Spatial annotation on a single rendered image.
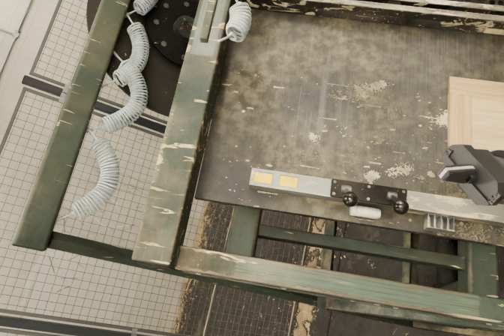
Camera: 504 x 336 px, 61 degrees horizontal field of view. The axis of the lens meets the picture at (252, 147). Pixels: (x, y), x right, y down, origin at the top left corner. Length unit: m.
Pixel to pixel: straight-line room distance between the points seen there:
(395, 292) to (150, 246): 0.61
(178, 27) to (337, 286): 1.23
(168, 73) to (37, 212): 0.74
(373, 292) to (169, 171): 0.60
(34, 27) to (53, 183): 4.58
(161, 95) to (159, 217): 0.75
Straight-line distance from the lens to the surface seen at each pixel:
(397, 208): 1.07
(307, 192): 1.16
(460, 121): 1.37
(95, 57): 1.68
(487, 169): 0.80
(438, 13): 1.49
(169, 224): 1.10
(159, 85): 1.78
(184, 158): 1.15
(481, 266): 1.32
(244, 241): 1.21
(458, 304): 1.19
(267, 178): 1.17
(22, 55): 5.87
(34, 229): 1.50
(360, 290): 1.13
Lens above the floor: 2.21
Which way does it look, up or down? 25 degrees down
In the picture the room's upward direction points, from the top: 70 degrees counter-clockwise
